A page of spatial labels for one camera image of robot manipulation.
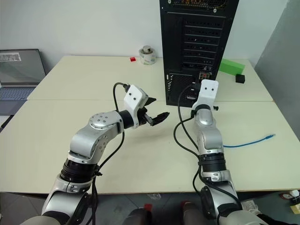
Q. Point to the white crumpled object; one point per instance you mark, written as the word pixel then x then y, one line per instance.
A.
pixel 250 205

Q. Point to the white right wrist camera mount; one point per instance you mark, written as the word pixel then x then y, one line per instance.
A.
pixel 207 92

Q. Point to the white label tape roll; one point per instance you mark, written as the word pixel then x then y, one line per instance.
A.
pixel 147 59

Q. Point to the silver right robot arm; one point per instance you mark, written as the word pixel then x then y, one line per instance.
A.
pixel 209 140

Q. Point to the yellow box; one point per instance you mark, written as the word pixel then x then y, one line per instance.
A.
pixel 295 208

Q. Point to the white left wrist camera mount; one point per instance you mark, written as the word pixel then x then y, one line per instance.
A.
pixel 134 98

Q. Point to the black computer tower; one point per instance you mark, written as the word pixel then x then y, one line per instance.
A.
pixel 199 35

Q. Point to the grey open laptop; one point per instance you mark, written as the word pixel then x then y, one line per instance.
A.
pixel 20 68

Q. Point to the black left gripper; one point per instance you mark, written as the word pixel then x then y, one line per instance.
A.
pixel 141 117

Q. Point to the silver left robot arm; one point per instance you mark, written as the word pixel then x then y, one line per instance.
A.
pixel 93 140

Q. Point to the grey partition panel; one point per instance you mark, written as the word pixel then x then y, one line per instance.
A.
pixel 281 70

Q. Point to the green rectangular block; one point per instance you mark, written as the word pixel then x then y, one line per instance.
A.
pixel 232 66

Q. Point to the small red cube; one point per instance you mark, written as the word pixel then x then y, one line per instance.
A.
pixel 132 59

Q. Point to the dark rounded shape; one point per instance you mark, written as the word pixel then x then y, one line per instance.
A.
pixel 138 215

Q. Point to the small black cube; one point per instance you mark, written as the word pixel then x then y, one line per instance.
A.
pixel 240 78

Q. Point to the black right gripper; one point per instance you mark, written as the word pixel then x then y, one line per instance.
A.
pixel 191 96

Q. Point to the crumpled clear plastic scrap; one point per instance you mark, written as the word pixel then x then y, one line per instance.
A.
pixel 153 196

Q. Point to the red and white object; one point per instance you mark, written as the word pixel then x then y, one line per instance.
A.
pixel 289 195

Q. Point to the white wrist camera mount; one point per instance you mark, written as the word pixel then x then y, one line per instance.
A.
pixel 134 98
pixel 207 92

